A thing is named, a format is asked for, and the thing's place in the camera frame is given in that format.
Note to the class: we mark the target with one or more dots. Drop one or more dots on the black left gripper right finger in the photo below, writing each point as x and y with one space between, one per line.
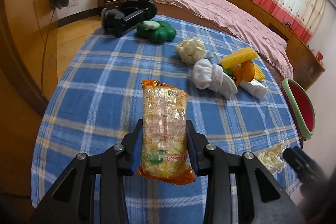
261 199

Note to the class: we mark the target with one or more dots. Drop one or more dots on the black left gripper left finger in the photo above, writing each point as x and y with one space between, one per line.
71 197

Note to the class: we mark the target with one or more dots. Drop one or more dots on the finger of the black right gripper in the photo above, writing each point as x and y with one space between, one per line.
307 169

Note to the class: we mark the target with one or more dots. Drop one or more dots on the white plastic wrapper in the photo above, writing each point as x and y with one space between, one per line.
271 158

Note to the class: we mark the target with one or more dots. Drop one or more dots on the white tissue roll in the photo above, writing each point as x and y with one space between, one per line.
254 88

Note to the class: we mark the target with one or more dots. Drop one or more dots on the orange clear snack packet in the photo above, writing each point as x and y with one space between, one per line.
164 154

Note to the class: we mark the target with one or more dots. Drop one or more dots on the orange wrapper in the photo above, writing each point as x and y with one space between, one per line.
246 72

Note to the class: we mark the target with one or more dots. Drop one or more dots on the yellow corn cob toy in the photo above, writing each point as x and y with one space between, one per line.
238 57

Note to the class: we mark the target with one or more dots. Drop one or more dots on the green red trash bin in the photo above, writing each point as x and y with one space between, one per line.
301 108

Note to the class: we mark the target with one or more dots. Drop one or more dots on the blue plaid tablecloth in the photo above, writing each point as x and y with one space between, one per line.
99 100

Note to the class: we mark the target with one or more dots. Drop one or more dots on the long wooden sideboard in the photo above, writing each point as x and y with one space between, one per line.
306 67

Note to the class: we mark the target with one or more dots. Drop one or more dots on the red box on shelf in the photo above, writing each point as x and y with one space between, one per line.
319 56

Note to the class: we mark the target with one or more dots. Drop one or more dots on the white sock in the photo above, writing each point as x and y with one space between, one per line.
210 76

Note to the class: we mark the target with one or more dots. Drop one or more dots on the wooden wardrobe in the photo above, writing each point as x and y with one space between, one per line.
28 49

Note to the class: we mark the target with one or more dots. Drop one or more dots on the green clover toy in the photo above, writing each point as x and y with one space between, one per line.
156 32

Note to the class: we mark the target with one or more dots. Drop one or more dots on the pink bed quilt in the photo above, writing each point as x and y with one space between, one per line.
223 16

